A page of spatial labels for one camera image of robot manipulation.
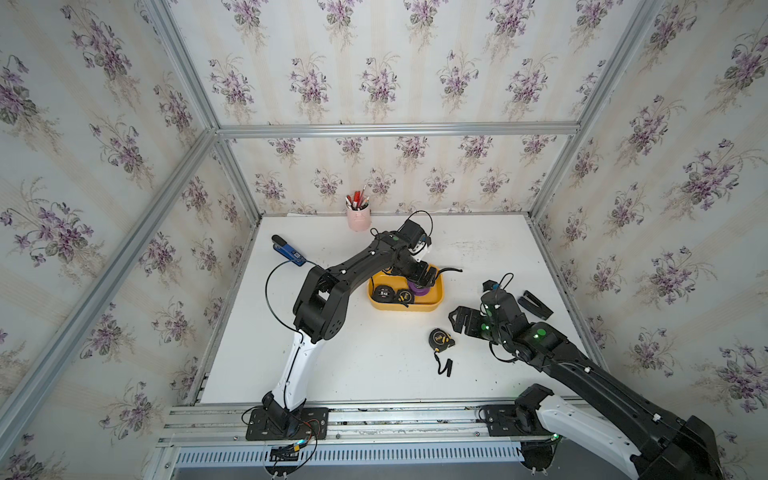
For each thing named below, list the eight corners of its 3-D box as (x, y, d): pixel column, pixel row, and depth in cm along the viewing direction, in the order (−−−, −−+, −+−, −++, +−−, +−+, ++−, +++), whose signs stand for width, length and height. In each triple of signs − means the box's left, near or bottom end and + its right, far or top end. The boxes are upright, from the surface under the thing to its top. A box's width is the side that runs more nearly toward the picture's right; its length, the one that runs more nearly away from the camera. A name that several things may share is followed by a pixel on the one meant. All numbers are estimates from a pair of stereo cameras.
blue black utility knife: (273, 247, 113) (269, 238, 109) (279, 242, 115) (276, 233, 111) (300, 268, 107) (296, 259, 103) (306, 262, 108) (303, 253, 104)
